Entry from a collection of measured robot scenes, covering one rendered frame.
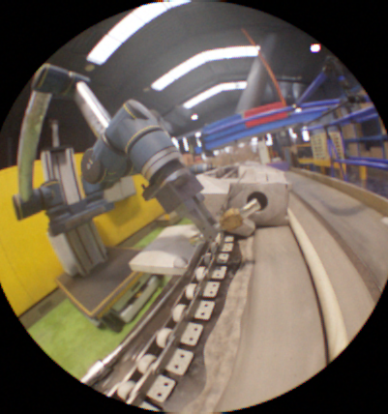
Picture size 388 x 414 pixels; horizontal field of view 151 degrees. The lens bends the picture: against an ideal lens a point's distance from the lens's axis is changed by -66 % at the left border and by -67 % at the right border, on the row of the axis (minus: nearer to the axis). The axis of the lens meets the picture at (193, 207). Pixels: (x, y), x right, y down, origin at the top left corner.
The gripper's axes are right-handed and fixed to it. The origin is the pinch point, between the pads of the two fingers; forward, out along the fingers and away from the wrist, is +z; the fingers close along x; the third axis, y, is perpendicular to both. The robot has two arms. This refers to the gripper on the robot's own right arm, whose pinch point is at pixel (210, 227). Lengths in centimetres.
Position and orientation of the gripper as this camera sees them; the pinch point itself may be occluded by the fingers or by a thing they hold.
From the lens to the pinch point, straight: 34.2
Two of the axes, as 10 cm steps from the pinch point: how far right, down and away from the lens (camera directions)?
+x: 3.6, -3.1, 8.8
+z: 6.0, 8.0, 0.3
